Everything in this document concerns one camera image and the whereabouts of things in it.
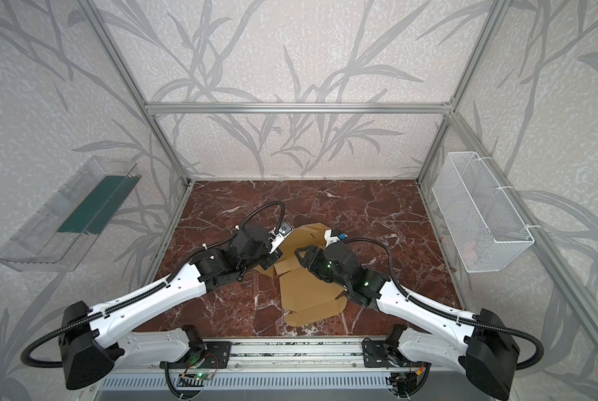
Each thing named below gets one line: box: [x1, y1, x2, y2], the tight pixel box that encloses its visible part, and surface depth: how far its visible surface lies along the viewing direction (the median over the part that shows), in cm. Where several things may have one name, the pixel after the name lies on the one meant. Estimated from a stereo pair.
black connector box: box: [385, 371, 419, 398], surface depth 72 cm
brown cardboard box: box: [255, 223, 349, 328], surface depth 81 cm
